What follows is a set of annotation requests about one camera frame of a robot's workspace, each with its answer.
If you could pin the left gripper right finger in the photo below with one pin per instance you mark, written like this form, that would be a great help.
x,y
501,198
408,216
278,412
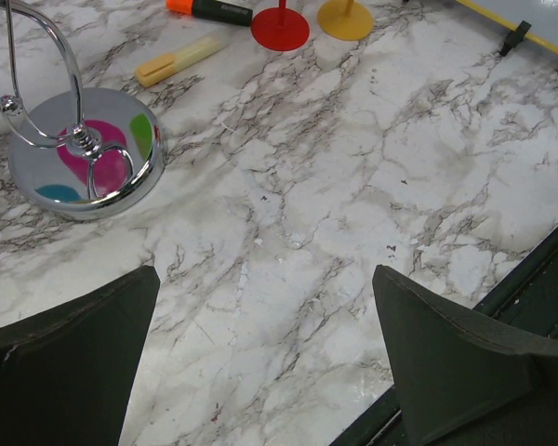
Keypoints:
x,y
462,378

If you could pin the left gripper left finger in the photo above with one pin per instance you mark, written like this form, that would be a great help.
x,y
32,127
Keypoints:
x,y
66,373

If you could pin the yellow wine glass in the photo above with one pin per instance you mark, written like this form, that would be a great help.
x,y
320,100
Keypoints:
x,y
345,20

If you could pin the red wine glass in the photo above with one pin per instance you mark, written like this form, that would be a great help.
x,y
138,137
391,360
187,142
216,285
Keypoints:
x,y
280,28

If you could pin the chrome wine glass rack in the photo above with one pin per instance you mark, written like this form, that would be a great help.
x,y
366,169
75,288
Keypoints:
x,y
86,154

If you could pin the pale yellow marker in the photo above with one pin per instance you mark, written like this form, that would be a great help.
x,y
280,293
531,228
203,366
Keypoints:
x,y
158,69

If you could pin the orange black highlighter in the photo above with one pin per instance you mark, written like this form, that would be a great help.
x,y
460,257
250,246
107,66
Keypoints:
x,y
212,10

